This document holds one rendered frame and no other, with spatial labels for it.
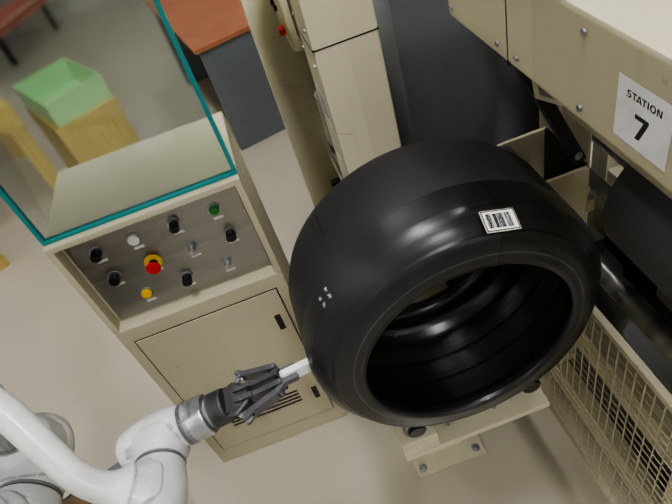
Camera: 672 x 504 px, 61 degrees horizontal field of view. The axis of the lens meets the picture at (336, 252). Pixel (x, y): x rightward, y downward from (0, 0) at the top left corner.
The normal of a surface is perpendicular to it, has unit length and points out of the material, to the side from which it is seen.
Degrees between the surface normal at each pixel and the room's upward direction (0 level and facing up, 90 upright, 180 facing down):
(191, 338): 90
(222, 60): 90
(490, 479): 0
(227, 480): 0
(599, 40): 90
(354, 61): 90
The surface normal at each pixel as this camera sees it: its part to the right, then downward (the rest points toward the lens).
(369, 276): -0.33, 0.12
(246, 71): 0.46, 0.54
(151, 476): 0.41, -0.79
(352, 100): 0.26, 0.63
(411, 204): -0.35, -0.65
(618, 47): -0.93, 0.36
